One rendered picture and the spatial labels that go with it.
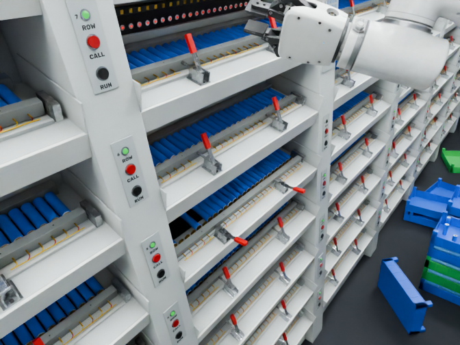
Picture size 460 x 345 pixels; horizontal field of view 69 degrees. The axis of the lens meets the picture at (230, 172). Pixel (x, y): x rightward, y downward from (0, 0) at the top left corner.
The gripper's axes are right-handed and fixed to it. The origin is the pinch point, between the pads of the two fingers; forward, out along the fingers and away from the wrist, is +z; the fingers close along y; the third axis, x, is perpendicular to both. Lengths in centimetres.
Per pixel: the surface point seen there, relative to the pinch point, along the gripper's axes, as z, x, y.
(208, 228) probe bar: -0.2, -27.2, 41.0
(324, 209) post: -32, 7, 77
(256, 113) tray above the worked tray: -1.1, 5.5, 33.1
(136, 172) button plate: 10.1, -31.5, 10.6
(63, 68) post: 18.7, -27.8, -6.5
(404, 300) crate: -86, -1, 126
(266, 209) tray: -12, -14, 49
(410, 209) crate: -100, 71, 165
